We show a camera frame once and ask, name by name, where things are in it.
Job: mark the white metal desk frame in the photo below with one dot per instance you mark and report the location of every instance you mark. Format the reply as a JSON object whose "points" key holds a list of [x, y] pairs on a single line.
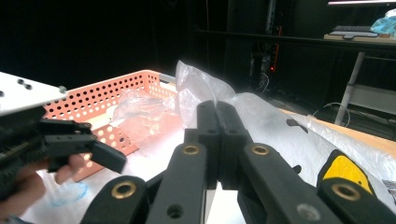
{"points": [[351, 84]]}

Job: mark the light blue plastic bag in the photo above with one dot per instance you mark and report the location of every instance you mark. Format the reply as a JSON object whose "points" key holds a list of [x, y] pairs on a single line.
{"points": [[386, 23]]}

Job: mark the dark computer tower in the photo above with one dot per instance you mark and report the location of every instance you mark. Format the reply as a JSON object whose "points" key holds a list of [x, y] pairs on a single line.
{"points": [[264, 56]]}

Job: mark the white smiley plastic bag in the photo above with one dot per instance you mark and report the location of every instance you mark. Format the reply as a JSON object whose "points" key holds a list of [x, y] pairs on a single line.
{"points": [[274, 124]]}

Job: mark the white board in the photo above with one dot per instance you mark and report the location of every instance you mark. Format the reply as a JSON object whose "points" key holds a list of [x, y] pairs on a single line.
{"points": [[146, 161]]}

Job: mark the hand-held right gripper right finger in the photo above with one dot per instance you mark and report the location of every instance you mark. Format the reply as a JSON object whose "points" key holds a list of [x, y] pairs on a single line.
{"points": [[232, 140]]}

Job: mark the pink perforated plastic basket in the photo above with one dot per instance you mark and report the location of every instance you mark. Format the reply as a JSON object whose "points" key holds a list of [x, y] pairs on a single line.
{"points": [[93, 96]]}

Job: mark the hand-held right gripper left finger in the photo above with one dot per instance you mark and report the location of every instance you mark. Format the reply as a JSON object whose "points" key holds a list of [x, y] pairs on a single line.
{"points": [[211, 137]]}

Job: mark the dark keyboard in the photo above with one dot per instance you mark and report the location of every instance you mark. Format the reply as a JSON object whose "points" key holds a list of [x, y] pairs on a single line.
{"points": [[353, 31]]}

